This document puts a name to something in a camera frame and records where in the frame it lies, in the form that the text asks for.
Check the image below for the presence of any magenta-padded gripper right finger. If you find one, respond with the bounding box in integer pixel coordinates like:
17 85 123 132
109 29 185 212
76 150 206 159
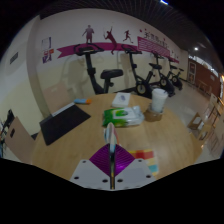
114 143 157 189

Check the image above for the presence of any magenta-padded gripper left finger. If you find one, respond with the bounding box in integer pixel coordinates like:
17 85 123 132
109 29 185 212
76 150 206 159
69 143 113 189

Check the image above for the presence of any colourful checkered towel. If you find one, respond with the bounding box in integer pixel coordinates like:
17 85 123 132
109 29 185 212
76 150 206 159
103 122 160 188

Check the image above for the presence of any green white wet wipes pack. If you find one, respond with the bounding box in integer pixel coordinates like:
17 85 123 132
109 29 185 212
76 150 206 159
102 105 145 128

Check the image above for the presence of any black tablet with cover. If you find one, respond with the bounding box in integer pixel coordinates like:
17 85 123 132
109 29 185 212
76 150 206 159
39 102 92 147

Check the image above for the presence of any brown tape roll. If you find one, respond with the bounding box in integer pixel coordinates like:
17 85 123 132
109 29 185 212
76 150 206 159
143 105 164 123

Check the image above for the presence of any small white box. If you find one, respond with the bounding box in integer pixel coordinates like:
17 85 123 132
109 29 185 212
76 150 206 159
110 92 132 109

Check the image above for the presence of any blue orange marker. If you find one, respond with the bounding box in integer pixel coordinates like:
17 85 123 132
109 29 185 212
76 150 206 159
73 97 92 105

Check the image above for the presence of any white paper cup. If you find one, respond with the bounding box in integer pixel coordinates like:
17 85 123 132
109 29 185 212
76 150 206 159
150 88 169 114

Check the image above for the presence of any wooden chair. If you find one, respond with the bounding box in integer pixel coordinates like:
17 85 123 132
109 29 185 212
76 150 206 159
43 83 73 114
4 116 36 164

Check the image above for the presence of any group of wooden chairs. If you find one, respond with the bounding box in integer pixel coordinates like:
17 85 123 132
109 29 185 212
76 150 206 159
186 93 224 158

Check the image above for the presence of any black upright exercise bike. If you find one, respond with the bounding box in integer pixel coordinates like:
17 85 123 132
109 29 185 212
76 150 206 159
73 43 124 95

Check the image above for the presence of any wall poster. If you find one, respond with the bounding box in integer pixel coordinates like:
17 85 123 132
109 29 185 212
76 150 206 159
41 36 55 64

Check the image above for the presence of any dark wall sign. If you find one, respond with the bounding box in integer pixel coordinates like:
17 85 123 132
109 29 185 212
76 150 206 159
9 51 20 65

